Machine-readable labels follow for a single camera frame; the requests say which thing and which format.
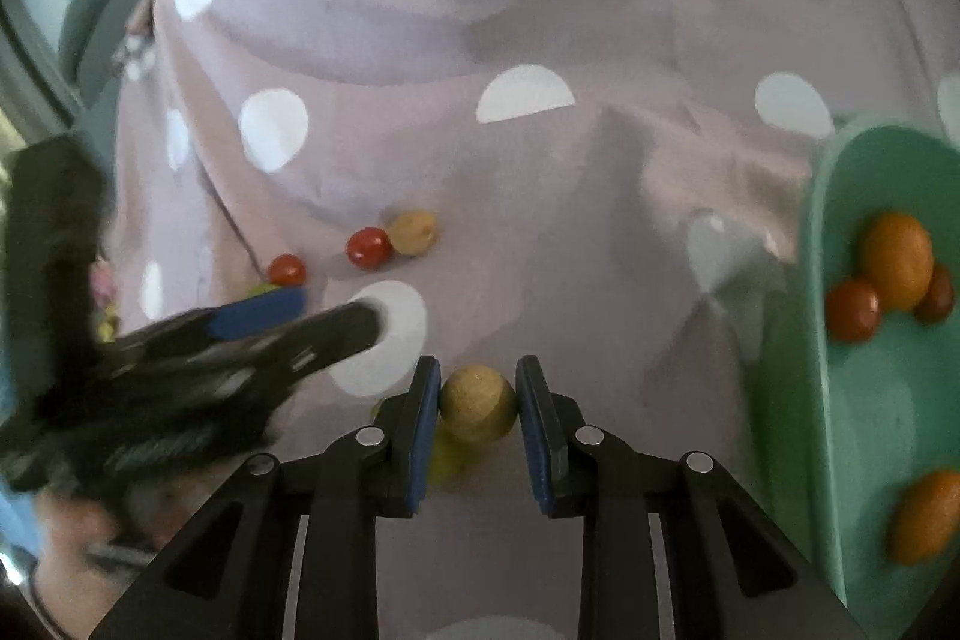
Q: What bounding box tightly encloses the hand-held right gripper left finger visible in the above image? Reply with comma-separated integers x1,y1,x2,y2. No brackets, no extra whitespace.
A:
88,355,443,640

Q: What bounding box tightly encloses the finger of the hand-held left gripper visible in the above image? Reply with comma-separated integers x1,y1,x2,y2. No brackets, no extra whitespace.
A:
118,286,310,362
223,299,383,387

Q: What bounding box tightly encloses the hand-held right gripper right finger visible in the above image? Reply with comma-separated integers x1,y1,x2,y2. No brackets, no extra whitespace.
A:
514,355,871,640

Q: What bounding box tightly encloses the tan longan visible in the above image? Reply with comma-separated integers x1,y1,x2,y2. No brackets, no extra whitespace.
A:
387,210,438,257
439,365,518,444

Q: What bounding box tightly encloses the green bowl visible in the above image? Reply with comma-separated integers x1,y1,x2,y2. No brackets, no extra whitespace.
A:
750,111,960,626

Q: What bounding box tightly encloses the person's left forearm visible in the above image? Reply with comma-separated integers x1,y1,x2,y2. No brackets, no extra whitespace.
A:
30,482,177,618

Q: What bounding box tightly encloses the colourful small object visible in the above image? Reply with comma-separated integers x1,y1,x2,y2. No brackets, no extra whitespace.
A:
90,261,121,345

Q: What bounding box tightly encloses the pink polka dot blanket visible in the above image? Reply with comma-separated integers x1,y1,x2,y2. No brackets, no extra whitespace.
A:
97,0,960,640

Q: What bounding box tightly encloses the small orange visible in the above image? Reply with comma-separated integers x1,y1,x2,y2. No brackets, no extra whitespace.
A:
887,470,960,564

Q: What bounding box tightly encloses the large orange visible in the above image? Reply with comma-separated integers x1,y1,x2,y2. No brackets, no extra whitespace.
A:
859,212,935,313

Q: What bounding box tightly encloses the dark red cherry tomato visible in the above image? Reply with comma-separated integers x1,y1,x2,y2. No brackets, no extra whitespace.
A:
913,263,955,324

